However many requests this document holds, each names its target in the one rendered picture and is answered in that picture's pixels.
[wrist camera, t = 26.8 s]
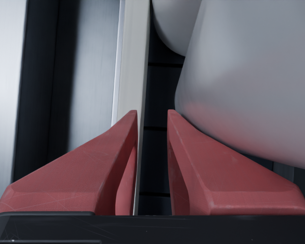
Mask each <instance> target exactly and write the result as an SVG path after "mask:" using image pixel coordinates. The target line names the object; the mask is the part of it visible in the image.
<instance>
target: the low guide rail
mask: <svg viewBox="0 0 305 244"><path fill-rule="evenodd" d="M151 12H152V0H125V6H124V20H123V33H122V53H121V66H120V81H119V94H118V108H117V121H116V122H118V121H119V120H120V119H121V118H122V117H123V116H124V115H125V114H126V113H128V112H129V111H130V110H137V123H138V147H137V177H136V188H135V199H134V209H133V215H137V213H138V199H139V185H140V170H141V156H142V142H143V127H144V113H145V98H146V84H147V70H148V55H149V41H150V26H151Z"/></svg>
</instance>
